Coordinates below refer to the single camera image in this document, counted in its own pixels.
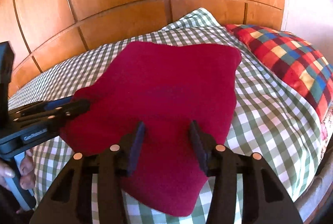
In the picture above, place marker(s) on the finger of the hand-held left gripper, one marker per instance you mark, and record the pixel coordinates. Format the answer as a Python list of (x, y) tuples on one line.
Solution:
[(75, 108), (52, 105)]

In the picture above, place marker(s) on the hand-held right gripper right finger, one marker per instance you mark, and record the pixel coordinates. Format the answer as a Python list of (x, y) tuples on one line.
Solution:
[(199, 148)]

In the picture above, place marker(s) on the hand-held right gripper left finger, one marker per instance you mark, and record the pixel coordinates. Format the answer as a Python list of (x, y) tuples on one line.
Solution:
[(136, 148)]

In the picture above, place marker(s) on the dark red fleece garment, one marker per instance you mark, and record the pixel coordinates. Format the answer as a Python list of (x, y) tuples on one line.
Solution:
[(161, 99)]

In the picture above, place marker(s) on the person's left hand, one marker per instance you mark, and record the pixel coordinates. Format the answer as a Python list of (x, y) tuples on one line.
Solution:
[(27, 169)]

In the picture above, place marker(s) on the green checked bedspread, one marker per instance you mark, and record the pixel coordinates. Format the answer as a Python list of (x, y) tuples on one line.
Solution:
[(270, 114)]

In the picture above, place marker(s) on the multicoloured checked pillow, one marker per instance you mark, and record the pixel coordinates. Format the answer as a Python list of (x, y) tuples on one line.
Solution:
[(286, 57)]

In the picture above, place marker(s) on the floral patterned cloth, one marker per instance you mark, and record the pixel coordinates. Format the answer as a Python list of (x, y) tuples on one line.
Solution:
[(327, 122)]

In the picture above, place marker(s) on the wooden bed frame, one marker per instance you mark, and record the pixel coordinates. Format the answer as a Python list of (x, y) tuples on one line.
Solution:
[(317, 185)]

